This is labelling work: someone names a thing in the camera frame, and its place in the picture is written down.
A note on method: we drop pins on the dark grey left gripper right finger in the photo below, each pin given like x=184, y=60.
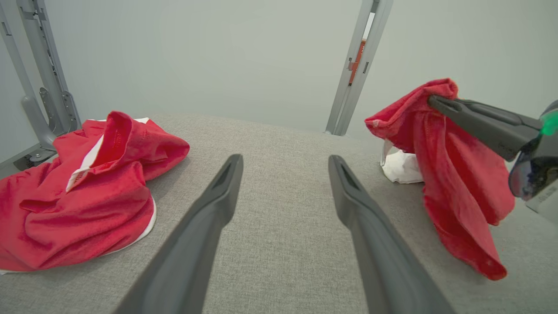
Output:
x=383, y=270

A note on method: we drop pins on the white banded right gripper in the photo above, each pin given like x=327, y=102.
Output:
x=550, y=124

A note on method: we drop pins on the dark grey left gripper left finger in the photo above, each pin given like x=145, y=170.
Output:
x=192, y=261

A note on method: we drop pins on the red and white striped shorts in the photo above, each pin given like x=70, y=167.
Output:
x=457, y=183

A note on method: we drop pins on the red shirt with white trim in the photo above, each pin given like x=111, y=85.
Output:
x=87, y=209

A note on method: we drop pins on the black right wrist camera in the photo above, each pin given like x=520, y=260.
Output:
x=532, y=170

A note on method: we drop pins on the orange clip behind post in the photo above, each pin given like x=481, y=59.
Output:
x=358, y=61

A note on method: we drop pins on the grey partition post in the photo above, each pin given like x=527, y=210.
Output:
x=344, y=100

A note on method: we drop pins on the grey metal wheeled frame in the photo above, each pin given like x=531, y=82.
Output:
x=48, y=65

